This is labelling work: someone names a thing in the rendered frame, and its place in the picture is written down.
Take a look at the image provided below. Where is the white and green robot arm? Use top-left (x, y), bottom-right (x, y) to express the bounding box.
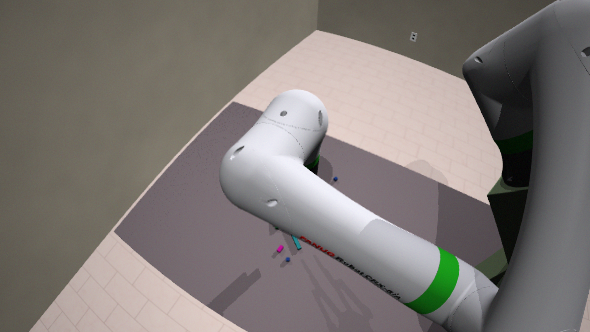
top-left (219, 0), bottom-right (590, 332)

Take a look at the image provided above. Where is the turquoise rod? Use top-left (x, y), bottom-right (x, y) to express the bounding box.
top-left (291, 235), bottom-right (301, 250)

